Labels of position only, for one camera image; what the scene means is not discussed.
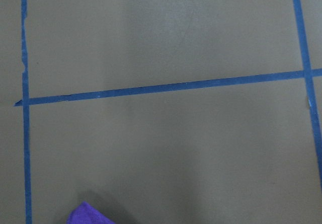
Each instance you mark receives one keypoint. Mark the purple cloth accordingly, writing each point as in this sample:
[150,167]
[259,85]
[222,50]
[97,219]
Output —
[86,214]

